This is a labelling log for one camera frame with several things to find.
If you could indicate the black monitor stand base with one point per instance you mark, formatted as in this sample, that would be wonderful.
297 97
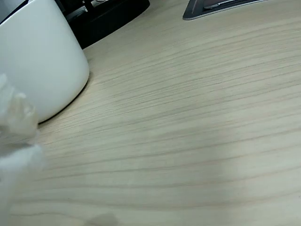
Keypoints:
105 21

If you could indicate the dark mat with pale border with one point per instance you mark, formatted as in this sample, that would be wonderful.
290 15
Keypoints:
195 10

